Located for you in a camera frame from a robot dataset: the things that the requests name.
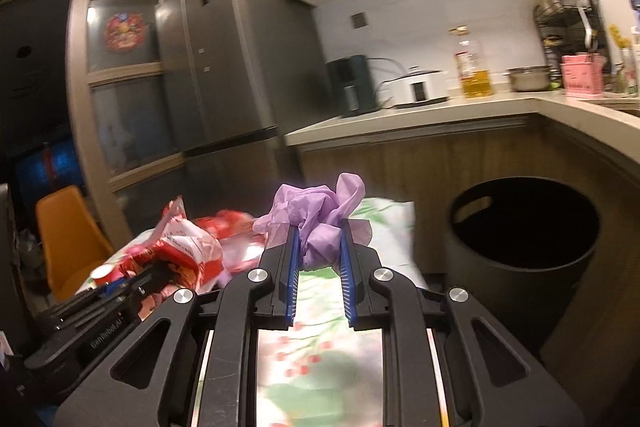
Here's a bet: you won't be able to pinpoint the grey refrigerator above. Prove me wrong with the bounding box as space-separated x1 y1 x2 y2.
155 0 333 228

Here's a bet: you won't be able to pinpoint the cooking oil bottle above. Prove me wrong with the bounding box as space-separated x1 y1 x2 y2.
448 26 495 99

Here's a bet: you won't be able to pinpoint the red and white plastic bag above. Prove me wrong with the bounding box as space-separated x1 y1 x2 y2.
147 197 223 293

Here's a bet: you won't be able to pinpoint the pink container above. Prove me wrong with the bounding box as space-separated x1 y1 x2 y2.
560 53 603 98

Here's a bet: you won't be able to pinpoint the steel pot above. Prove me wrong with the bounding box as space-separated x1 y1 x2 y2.
505 66 553 92

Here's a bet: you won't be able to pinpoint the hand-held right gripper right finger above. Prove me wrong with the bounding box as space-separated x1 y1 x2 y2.
339 218 586 427

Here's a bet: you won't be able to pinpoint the white rice cooker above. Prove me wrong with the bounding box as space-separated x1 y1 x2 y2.
382 66 451 108

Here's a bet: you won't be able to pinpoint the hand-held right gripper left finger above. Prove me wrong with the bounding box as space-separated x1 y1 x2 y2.
52 224 301 427

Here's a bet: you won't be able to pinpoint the yellow flowers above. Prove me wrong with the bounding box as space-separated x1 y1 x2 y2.
607 24 633 52

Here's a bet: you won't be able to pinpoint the dark countertop appliance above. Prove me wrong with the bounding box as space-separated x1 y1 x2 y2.
326 54 373 118

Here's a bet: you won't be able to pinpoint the wooden glass-panel door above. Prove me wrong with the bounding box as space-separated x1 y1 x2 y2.
65 0 188 208

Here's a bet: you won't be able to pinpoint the red snack wrapper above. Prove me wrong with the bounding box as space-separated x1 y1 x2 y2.
192 208 261 248

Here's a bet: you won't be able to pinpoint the orange chair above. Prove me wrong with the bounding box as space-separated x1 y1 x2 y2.
35 185 116 303

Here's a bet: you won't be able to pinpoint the wooden base cabinet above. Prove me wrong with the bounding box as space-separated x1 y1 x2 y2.
295 114 640 408

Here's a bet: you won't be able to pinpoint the black dish rack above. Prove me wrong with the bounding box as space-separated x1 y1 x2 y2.
532 0 608 72

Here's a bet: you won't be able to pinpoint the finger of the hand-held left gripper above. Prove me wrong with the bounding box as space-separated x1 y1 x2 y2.
117 267 176 308
37 282 128 330

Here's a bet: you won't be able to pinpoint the floral tablecloth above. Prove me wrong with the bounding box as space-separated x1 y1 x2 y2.
75 197 441 427

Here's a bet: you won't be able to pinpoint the purple plastic bag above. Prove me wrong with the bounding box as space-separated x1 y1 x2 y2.
252 173 375 270

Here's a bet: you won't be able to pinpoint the red round door decoration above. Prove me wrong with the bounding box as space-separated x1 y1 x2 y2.
103 12 151 54

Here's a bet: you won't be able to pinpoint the black round bin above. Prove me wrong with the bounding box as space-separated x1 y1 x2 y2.
446 177 601 358

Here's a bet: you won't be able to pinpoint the white spatula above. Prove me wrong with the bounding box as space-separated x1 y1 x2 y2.
575 4 598 50

